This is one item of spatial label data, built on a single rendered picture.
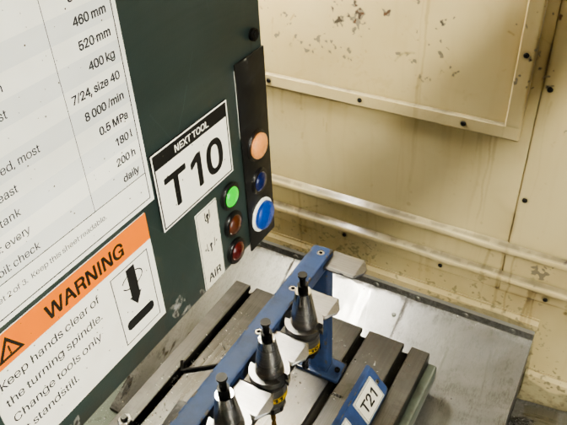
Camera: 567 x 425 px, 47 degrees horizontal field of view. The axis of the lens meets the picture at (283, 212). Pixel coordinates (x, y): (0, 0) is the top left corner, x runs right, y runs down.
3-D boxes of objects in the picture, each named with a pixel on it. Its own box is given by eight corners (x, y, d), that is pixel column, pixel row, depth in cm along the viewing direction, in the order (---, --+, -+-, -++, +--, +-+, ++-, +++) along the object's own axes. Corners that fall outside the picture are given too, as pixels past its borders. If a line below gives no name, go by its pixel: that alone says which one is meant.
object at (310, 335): (297, 312, 111) (297, 302, 109) (329, 325, 108) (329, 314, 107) (278, 336, 107) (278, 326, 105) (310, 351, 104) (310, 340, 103)
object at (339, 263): (370, 265, 118) (371, 261, 118) (359, 282, 115) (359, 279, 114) (336, 253, 121) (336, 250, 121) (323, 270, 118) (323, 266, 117)
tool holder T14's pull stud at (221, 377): (224, 386, 88) (221, 369, 86) (233, 392, 87) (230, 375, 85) (215, 395, 87) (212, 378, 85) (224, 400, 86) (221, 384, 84)
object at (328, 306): (344, 303, 111) (344, 299, 111) (331, 324, 107) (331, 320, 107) (308, 290, 114) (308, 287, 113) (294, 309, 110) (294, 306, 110)
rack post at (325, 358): (348, 366, 139) (350, 262, 121) (337, 384, 135) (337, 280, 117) (306, 349, 143) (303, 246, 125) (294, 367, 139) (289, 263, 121)
